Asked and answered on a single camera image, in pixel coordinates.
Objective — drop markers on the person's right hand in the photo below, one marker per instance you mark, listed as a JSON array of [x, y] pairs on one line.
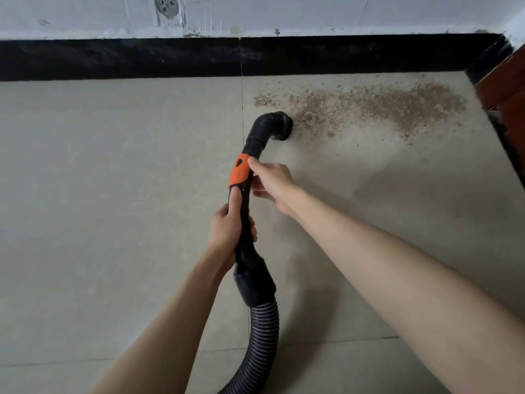
[[272, 183]]

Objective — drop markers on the person's left hand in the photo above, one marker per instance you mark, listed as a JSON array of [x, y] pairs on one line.
[[226, 234]]

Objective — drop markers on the brown sawdust dirt patch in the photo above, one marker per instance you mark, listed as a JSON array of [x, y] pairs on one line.
[[369, 106]]

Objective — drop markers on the person's right forearm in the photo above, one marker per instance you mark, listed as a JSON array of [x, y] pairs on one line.
[[418, 291]]

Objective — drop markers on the person's left forearm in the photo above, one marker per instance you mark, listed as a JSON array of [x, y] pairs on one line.
[[164, 340]]

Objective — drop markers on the tiled floor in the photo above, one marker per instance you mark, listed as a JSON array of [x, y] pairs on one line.
[[98, 209]]

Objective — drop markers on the dark red wooden panel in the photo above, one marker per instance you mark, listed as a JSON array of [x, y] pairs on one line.
[[507, 106]]

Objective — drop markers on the round grey wall outlet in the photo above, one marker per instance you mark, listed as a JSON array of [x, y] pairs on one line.
[[166, 5]]

